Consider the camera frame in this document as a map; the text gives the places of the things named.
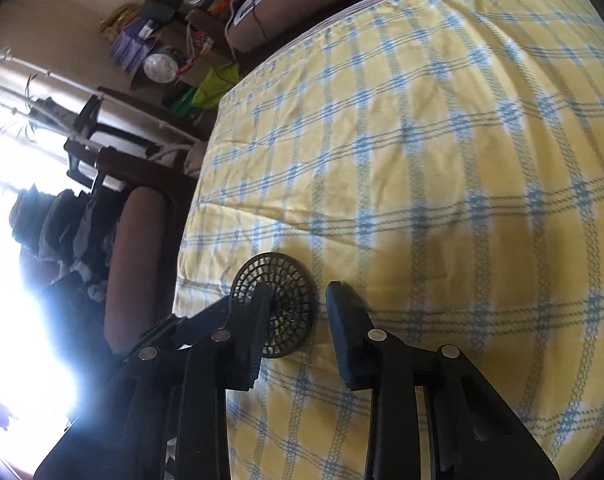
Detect yellow plaid tablecloth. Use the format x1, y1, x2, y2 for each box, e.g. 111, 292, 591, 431
172, 0, 604, 480

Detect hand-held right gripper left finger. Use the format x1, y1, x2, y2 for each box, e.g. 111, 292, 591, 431
32, 285, 273, 480

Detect brown wooden chair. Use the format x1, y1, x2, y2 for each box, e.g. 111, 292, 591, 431
64, 95, 203, 356

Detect pile of dark clothes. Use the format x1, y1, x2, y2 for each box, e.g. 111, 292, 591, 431
9, 185, 118, 301

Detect brown sofa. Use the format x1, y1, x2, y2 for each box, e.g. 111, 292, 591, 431
229, 0, 417, 53

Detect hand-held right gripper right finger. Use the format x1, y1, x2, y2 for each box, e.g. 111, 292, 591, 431
326, 280, 562, 480

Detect green bag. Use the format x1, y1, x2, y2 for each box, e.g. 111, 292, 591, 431
192, 62, 240, 111

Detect black round strainer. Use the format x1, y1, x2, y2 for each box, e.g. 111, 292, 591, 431
230, 254, 317, 359

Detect purple boxes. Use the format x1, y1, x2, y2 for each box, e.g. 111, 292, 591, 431
109, 17, 155, 68

